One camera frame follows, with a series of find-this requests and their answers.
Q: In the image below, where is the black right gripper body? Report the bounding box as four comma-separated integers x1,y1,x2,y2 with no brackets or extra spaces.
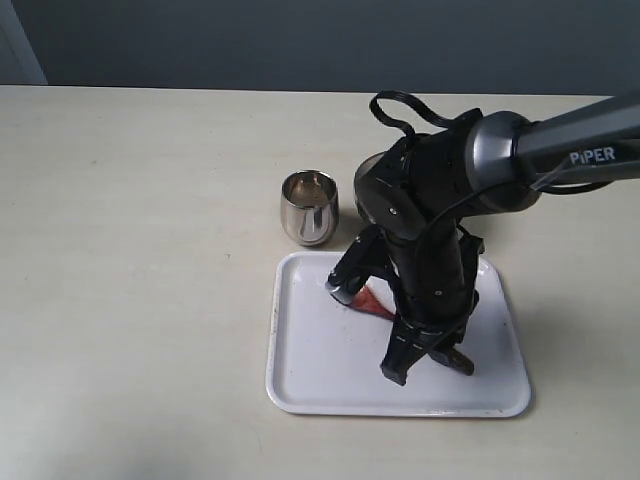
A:
354,112,481,328

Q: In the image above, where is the brown wooden spoon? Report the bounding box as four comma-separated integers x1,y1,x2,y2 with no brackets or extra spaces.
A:
347,285,475,376

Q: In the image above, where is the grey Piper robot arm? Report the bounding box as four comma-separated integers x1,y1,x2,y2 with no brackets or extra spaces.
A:
326,90,639,385

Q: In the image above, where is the steel cup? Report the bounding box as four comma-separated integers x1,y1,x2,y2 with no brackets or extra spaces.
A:
280,170,339,247

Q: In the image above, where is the white rectangular tray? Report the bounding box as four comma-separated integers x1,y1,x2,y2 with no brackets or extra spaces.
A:
265,250,532,418

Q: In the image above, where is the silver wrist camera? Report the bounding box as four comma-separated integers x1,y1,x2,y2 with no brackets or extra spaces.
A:
325,282,358,306

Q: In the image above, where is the black flat cable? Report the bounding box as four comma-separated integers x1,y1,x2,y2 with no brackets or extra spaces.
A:
369,90,464,139

